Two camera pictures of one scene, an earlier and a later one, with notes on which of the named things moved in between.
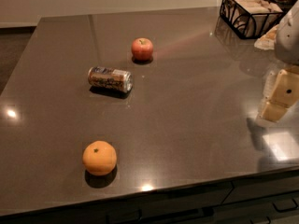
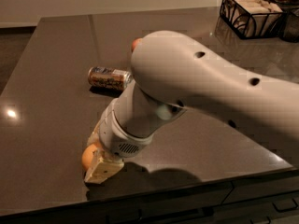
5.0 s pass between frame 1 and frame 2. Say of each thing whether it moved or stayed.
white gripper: moved
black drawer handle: stayed
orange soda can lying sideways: stayed
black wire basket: stayed
